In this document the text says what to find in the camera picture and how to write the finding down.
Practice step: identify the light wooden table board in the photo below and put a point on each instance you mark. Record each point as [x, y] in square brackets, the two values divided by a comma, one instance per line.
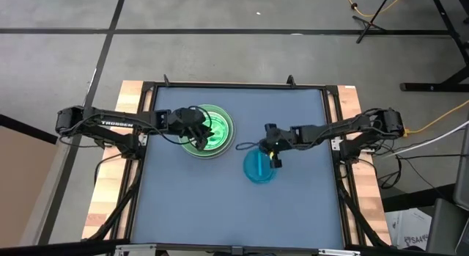
[104, 197]
[350, 98]

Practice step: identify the grey office chair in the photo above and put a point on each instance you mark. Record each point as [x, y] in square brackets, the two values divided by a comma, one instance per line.
[445, 226]

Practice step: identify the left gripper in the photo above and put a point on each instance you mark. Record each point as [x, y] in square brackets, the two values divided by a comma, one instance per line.
[187, 120]

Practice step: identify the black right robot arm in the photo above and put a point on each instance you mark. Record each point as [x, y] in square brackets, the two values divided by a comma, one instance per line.
[388, 120]

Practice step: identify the large green plastic plate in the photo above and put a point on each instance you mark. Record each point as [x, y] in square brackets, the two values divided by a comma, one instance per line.
[223, 153]

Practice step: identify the brown wooden panel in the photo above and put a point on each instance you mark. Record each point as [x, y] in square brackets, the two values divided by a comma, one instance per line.
[22, 182]

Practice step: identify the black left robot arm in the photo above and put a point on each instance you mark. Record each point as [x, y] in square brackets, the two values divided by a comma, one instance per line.
[146, 122]

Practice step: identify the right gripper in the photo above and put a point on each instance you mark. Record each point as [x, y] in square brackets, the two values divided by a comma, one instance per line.
[280, 140]

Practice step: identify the silver metal bracket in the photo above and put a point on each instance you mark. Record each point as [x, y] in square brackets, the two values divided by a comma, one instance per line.
[135, 247]
[339, 252]

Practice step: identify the blue bowl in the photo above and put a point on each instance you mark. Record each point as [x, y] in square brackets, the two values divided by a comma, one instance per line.
[253, 171]

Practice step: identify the black tripod stand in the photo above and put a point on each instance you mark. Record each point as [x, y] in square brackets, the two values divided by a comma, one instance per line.
[368, 24]

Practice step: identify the green bowl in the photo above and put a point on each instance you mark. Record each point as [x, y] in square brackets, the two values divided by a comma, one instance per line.
[221, 129]

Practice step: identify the white box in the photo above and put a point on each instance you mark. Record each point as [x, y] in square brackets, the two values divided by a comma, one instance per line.
[406, 230]

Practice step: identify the black metal table frame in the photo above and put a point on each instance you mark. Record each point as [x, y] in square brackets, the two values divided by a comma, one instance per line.
[256, 86]

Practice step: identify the blue-grey table mat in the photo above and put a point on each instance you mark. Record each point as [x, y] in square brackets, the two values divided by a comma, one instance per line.
[220, 212]

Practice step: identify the black desk leg frame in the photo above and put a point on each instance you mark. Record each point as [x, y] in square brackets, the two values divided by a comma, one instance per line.
[432, 87]

